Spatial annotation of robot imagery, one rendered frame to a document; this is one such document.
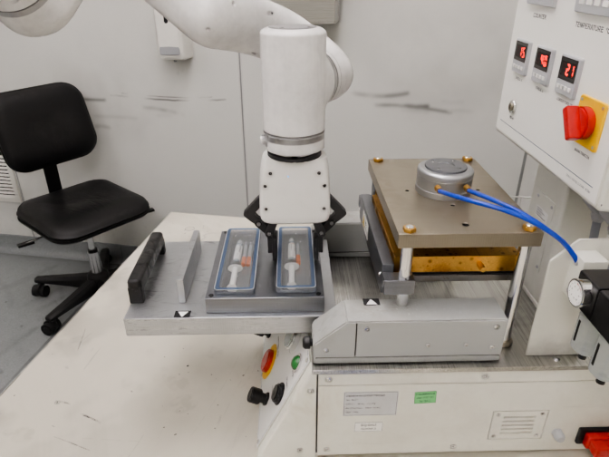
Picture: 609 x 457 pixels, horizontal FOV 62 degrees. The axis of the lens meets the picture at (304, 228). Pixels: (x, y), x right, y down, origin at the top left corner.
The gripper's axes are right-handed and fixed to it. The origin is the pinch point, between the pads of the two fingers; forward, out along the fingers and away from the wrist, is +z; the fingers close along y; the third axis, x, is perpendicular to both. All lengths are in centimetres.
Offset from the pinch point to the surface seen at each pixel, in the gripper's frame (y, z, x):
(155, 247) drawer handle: -22.0, 1.0, 2.1
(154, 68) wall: -59, 2, 160
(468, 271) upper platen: 23.3, -1.5, -10.1
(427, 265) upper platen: 17.5, -2.8, -10.4
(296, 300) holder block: 0.1, 2.8, -10.2
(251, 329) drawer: -6.3, 6.9, -11.2
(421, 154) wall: 55, 34, 137
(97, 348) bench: -38.0, 26.7, 8.6
